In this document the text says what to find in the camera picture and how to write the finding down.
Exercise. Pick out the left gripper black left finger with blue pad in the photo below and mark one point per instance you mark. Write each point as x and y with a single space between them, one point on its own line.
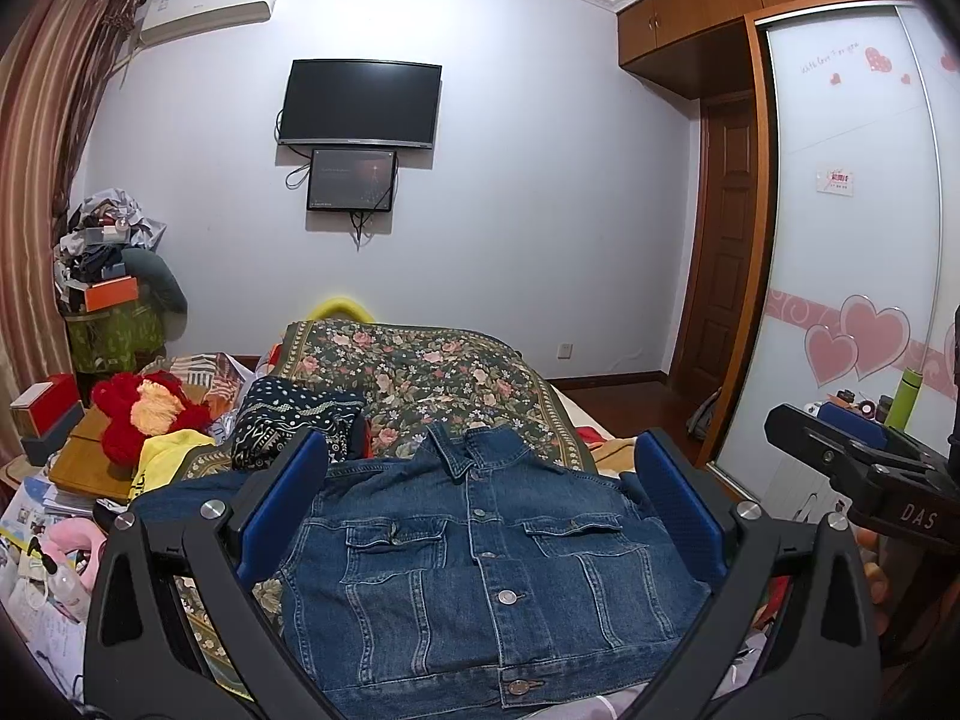
174 628

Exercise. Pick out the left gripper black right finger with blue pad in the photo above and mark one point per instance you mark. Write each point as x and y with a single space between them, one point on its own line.
788 630

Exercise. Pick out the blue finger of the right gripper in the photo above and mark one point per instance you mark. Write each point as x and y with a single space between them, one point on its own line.
854 424

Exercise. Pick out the blue denim jacket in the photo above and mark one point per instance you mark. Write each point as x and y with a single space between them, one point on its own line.
476 580

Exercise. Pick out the person's right hand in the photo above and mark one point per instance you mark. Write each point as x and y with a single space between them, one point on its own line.
868 543

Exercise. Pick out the green bottle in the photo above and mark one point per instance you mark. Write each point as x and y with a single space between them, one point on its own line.
905 398

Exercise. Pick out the pink plush toy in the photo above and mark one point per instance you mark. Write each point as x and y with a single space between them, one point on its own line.
76 534

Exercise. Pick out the wooden wardrobe with sliding doors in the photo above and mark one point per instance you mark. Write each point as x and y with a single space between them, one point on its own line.
854 268

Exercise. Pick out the wooden board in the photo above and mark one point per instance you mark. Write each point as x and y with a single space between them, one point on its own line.
99 459

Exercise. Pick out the brown wooden door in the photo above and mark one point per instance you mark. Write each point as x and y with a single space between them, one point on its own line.
722 247

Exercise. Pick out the red plush toy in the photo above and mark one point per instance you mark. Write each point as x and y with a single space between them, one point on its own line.
140 406

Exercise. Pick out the red box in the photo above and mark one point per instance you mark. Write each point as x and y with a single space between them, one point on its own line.
36 410

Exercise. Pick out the navy patterned folded cloth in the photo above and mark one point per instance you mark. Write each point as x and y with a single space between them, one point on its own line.
275 409

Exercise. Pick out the green storage box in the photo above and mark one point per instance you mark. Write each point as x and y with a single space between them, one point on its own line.
120 339

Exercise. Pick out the orange box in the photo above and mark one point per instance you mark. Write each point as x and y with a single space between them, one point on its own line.
106 294

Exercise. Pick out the floral green bedspread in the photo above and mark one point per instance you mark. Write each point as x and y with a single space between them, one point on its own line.
409 376

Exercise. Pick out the yellow headboard object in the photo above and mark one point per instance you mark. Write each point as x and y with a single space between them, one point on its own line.
342 307

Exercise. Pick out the pile of clutter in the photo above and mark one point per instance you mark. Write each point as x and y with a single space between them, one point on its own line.
110 236

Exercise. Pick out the striped brown curtain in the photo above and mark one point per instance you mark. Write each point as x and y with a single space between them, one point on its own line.
54 75

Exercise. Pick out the white air conditioner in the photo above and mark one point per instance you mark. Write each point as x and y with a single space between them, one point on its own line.
168 20

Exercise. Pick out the small black wall monitor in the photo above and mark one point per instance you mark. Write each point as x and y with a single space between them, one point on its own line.
343 180

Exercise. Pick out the black wall television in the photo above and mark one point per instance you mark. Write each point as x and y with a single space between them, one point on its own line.
360 102

